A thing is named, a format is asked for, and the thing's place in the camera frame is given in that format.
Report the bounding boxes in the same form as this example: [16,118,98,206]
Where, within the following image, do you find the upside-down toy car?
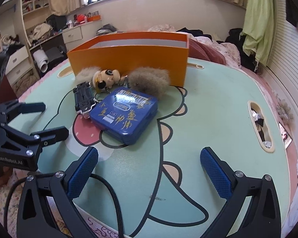
[73,82,97,119]

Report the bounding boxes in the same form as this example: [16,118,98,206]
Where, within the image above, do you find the white drawer cabinet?
[62,20,103,51]

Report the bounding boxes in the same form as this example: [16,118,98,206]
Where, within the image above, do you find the black braided cable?
[3,173,125,238]

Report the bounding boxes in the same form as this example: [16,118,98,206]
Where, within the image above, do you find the folded clothes on bed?
[96,24,119,36]

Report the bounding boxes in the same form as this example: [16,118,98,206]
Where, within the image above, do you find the orange cardboard box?
[67,32,189,87]

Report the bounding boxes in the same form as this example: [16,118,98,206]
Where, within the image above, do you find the white paper roll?
[33,49,49,73]

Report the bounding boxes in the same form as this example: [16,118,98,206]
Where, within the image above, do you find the cartoon figure keychain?
[91,69,128,101]

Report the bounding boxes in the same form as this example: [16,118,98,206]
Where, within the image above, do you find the black clothes pile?
[177,27,212,39]

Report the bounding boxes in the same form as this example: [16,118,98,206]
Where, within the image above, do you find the cartoon lap desk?
[11,60,290,237]

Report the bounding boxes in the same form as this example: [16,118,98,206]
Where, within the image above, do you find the blue tin case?
[90,87,158,145]

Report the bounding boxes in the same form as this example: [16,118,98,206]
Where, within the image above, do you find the right hand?
[0,167,13,186]

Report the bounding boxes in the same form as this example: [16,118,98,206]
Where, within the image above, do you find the tan fluffy scrunchie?
[128,67,170,99]

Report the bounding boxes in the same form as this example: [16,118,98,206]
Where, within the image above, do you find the floral pink quilt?
[147,24,242,66]

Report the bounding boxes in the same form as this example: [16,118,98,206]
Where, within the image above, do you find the white fluffy scrunchie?
[75,66,101,84]

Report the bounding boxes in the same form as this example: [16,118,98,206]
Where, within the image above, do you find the green hanging garment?
[241,0,275,66]

